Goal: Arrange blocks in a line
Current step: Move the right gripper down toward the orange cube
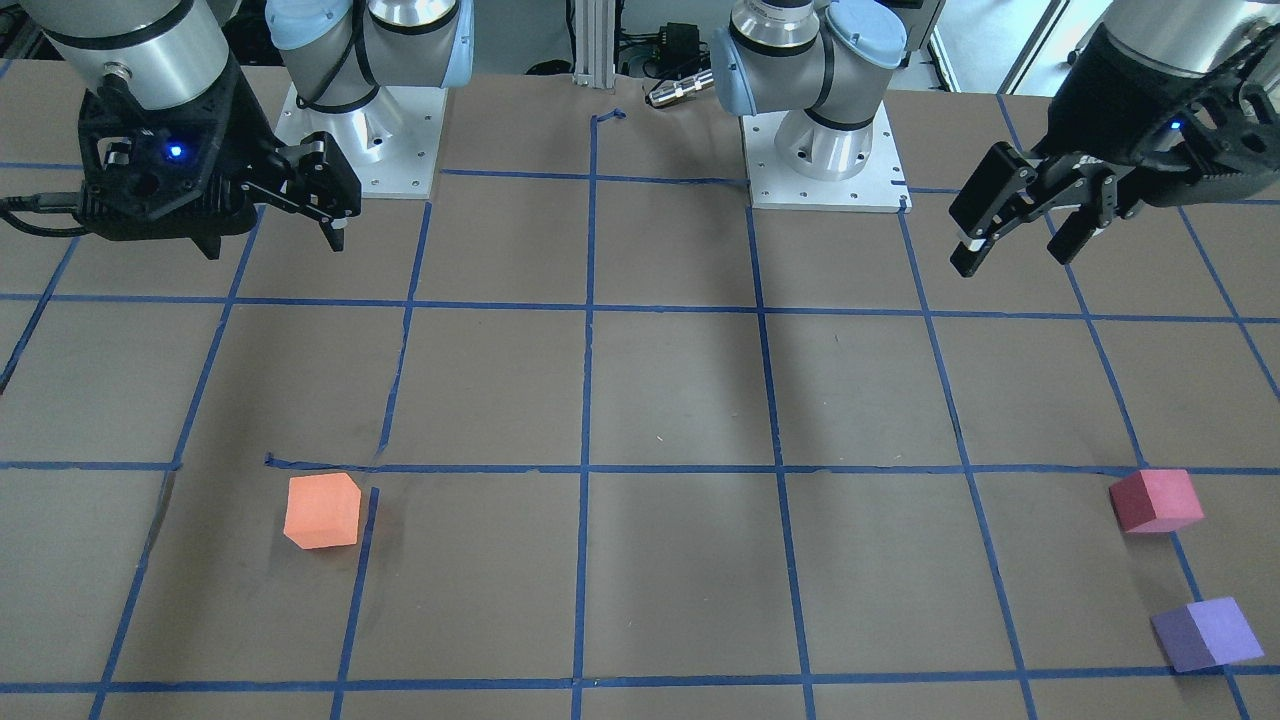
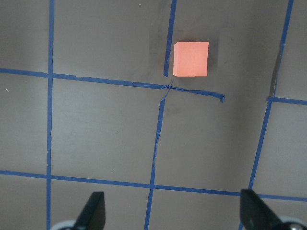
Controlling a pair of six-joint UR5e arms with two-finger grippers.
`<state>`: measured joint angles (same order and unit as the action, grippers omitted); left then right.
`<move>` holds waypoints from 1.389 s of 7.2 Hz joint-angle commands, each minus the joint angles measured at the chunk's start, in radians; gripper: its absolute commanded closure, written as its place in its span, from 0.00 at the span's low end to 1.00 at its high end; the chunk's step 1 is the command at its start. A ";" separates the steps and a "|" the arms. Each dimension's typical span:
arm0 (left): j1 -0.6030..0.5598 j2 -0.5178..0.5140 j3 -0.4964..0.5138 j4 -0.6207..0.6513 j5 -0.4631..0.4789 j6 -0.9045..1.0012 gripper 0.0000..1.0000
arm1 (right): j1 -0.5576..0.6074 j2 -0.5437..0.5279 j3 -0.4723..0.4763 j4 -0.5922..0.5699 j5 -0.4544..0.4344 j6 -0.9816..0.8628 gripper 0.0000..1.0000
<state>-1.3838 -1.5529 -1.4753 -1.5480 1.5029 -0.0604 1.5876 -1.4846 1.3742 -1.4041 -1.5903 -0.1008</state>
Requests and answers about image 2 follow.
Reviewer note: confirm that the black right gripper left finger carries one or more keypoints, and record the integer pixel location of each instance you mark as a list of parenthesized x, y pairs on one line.
[(93, 215)]

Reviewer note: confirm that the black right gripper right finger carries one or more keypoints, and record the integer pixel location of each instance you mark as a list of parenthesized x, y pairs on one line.
[(256, 215)]

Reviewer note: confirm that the orange foam block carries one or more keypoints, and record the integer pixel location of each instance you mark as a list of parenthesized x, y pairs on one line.
[(190, 59)]

